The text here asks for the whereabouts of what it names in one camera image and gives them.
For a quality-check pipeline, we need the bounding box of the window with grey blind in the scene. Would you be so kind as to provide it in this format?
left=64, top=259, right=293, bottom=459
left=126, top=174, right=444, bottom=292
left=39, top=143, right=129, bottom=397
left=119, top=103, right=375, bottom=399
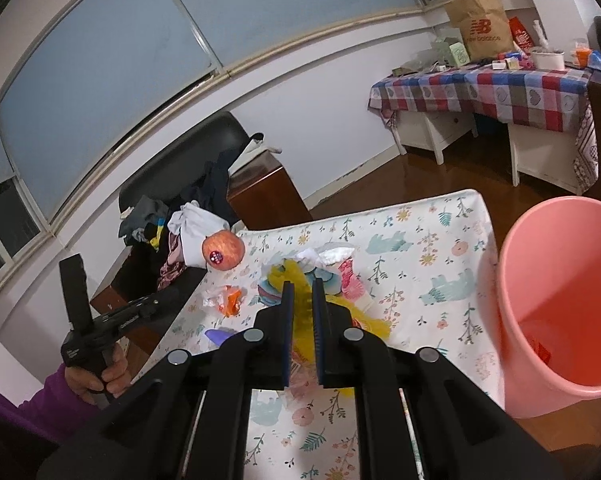
left=0, top=0, right=427, bottom=281

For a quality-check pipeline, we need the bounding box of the red orange printed wrapper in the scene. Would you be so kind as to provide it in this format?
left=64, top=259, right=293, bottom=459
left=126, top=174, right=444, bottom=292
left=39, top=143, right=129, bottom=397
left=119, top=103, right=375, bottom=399
left=527, top=327, right=554, bottom=367

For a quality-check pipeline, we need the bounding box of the purple plastic piece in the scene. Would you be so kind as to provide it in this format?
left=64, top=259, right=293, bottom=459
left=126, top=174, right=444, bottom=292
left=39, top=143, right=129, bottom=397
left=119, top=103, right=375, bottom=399
left=204, top=327, right=239, bottom=347

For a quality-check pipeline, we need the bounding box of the blue box under desk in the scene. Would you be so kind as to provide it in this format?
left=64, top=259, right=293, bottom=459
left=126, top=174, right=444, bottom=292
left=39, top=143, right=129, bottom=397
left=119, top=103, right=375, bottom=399
left=473, top=112, right=512, bottom=136

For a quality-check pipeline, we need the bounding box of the white cloth bag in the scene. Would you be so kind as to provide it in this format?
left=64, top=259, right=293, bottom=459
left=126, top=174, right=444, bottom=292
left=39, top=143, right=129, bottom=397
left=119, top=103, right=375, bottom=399
left=230, top=132, right=282, bottom=172

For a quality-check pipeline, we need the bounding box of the checkered tablecloth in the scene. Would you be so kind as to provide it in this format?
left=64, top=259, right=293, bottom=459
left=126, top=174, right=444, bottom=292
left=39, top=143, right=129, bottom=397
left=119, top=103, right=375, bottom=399
left=367, top=62, right=601, bottom=192

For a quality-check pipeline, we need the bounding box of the orange clear wrapper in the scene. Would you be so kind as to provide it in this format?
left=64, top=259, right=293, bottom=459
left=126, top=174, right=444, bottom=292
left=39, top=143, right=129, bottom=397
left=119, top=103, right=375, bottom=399
left=202, top=283, right=244, bottom=317

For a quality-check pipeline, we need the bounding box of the white plastic bag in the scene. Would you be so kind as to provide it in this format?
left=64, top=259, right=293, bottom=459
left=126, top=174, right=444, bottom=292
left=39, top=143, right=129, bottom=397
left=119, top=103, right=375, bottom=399
left=533, top=19, right=552, bottom=52

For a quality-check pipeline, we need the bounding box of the white desk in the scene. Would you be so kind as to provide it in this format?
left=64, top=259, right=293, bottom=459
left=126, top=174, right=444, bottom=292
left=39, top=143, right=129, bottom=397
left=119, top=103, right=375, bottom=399
left=393, top=108, right=589, bottom=197

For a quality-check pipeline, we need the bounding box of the white cloth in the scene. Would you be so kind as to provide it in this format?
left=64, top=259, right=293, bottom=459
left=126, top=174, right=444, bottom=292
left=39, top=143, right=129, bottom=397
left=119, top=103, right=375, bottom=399
left=167, top=201, right=232, bottom=269

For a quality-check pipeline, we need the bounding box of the pink plastic bucket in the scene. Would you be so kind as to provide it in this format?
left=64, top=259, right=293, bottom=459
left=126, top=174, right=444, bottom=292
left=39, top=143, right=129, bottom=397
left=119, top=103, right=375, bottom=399
left=497, top=197, right=601, bottom=419

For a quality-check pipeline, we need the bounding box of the white crumpled plastic wrapper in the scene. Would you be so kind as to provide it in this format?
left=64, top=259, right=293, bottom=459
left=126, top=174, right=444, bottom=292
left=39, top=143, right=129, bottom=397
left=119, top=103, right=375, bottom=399
left=294, top=242, right=357, bottom=274

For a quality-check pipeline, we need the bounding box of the dark clothes pile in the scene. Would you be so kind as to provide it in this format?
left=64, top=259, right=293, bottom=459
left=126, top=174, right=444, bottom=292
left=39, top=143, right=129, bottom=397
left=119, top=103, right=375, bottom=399
left=119, top=152, right=234, bottom=261

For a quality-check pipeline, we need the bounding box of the white bowl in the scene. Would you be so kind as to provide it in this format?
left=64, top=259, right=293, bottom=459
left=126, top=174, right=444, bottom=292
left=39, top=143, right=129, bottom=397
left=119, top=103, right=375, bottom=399
left=530, top=48, right=567, bottom=72

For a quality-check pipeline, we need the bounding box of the clear plastic bag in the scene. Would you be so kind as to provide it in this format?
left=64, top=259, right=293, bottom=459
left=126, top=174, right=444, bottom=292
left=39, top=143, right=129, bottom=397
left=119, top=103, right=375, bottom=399
left=415, top=39, right=452, bottom=69

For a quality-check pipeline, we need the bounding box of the pink floral cloth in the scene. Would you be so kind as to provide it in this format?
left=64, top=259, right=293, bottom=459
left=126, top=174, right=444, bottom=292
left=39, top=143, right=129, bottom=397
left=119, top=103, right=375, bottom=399
left=157, top=234, right=187, bottom=289

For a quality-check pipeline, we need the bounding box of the wooden side table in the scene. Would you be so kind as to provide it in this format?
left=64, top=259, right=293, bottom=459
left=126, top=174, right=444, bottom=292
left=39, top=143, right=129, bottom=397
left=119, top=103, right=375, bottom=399
left=227, top=149, right=314, bottom=234

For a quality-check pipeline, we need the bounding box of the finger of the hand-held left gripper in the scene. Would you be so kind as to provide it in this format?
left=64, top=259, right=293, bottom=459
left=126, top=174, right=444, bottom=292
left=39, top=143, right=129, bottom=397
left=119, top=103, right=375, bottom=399
left=141, top=286, right=182, bottom=318

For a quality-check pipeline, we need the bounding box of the green box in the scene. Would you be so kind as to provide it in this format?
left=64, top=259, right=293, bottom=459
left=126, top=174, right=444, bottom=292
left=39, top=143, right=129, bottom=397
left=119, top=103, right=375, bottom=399
left=447, top=40, right=470, bottom=66

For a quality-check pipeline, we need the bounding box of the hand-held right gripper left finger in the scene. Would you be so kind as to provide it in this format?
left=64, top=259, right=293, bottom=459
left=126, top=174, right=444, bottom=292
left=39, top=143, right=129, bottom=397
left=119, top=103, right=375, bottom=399
left=40, top=281, right=296, bottom=480

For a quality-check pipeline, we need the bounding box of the yellow foam fruit net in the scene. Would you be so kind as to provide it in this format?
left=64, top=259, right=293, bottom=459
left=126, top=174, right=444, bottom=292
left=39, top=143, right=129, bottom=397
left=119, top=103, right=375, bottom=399
left=264, top=258, right=392, bottom=397

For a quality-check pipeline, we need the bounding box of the pink patterned wrapper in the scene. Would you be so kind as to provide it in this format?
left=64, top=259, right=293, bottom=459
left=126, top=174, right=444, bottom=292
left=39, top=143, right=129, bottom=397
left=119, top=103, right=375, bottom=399
left=337, top=258, right=365, bottom=302

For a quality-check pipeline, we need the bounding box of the person's left forearm purple sleeve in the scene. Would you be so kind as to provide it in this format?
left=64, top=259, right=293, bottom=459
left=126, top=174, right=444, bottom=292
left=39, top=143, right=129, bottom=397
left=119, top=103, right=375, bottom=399
left=0, top=362, right=104, bottom=453

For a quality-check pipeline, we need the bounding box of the brown paper bag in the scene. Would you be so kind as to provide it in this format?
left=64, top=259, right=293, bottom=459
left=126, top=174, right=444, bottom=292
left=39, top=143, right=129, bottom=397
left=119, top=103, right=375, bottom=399
left=445, top=0, right=517, bottom=61

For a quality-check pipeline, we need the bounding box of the person's left hand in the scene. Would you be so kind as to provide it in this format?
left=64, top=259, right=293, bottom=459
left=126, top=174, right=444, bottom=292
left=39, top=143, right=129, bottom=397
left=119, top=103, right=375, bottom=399
left=64, top=344, right=131, bottom=407

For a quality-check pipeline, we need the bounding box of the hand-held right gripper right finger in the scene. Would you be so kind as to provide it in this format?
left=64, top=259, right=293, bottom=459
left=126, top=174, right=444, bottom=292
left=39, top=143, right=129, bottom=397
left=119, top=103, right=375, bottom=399
left=311, top=277, right=567, bottom=480

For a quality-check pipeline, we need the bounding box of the red apple with sticker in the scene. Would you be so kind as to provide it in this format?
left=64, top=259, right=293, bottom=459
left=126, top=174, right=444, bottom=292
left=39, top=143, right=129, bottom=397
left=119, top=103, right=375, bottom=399
left=201, top=229, right=246, bottom=270

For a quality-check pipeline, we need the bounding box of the red snack packet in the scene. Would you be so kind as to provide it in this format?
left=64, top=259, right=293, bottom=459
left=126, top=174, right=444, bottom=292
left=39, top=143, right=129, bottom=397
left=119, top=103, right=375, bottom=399
left=507, top=16, right=532, bottom=54

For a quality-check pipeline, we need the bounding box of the blue pink wrapper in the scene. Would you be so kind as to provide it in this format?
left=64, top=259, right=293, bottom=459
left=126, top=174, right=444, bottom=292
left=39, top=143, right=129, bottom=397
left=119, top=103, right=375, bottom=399
left=257, top=268, right=344, bottom=307

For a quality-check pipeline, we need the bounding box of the small boxes cluster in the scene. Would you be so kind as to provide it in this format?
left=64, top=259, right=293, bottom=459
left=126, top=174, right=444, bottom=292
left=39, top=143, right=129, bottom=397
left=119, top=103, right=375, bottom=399
left=490, top=52, right=532, bottom=72

